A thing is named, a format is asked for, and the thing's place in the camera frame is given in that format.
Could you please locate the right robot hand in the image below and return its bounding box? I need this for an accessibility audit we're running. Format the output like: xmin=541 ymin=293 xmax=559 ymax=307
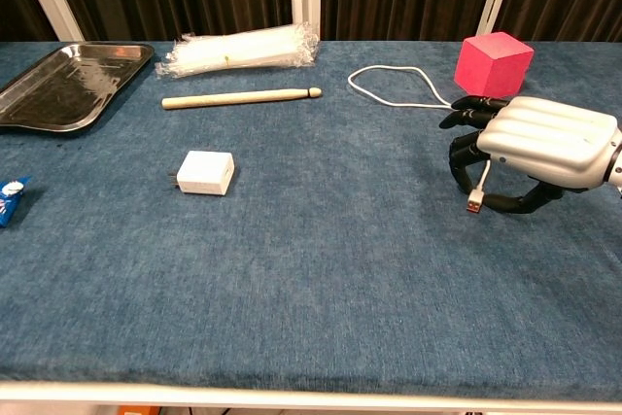
xmin=438 ymin=95 xmax=621 ymax=216

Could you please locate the white USB cable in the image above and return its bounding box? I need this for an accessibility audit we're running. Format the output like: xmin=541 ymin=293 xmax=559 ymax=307
xmin=347 ymin=65 xmax=493 ymax=216

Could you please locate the white power adapter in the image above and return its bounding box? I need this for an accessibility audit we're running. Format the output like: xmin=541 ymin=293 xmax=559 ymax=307
xmin=167 ymin=150 xmax=236 ymax=197

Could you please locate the red cube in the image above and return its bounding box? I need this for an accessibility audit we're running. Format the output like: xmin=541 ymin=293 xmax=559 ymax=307
xmin=454 ymin=31 xmax=536 ymax=98

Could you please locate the blue table cloth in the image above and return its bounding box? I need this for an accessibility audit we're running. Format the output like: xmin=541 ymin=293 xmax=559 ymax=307
xmin=0 ymin=39 xmax=622 ymax=396

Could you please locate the wooden stick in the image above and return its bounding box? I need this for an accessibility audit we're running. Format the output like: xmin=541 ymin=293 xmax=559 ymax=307
xmin=161 ymin=86 xmax=323 ymax=111

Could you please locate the stainless steel tray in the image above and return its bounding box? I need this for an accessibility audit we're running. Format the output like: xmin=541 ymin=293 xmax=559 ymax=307
xmin=0 ymin=42 xmax=156 ymax=133

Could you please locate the blue Oreo cookie pack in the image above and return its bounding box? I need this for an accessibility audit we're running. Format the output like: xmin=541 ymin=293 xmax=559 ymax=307
xmin=0 ymin=175 xmax=32 ymax=229

